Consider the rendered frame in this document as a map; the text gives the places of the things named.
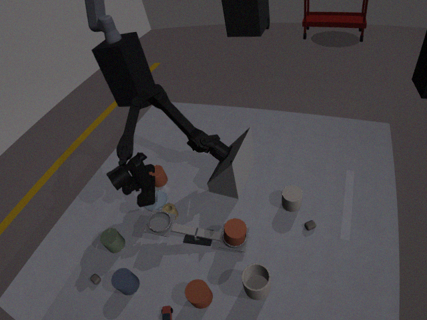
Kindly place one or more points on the brown cylinder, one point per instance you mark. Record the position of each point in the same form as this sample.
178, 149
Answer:
235, 232
198, 294
160, 176

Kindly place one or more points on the small red toy truck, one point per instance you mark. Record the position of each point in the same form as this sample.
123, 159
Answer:
166, 312

